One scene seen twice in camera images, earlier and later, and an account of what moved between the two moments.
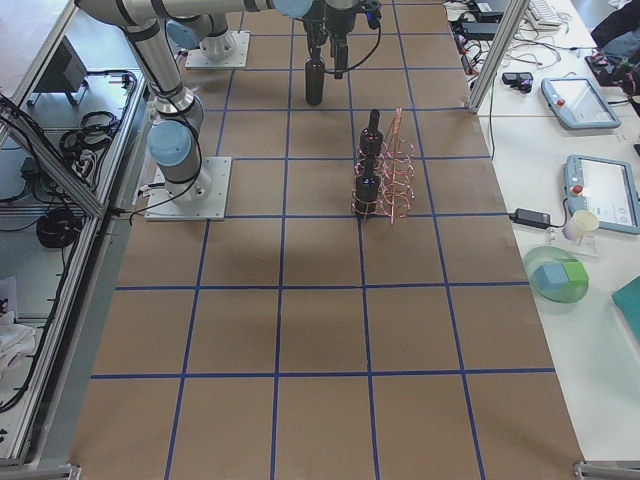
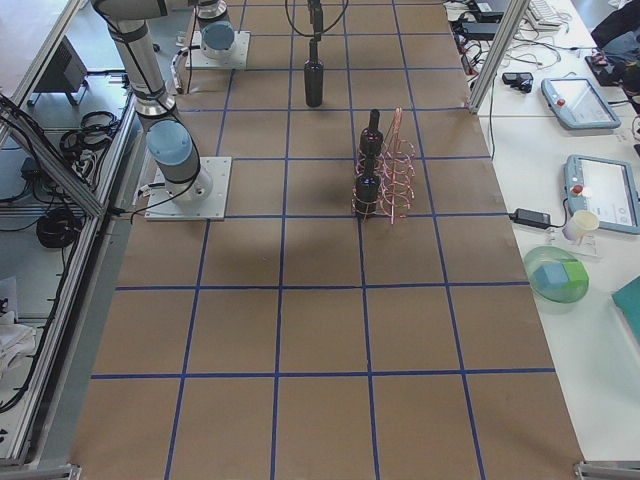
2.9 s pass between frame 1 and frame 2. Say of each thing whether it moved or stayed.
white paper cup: stayed
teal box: stayed
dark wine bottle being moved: stayed
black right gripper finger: moved
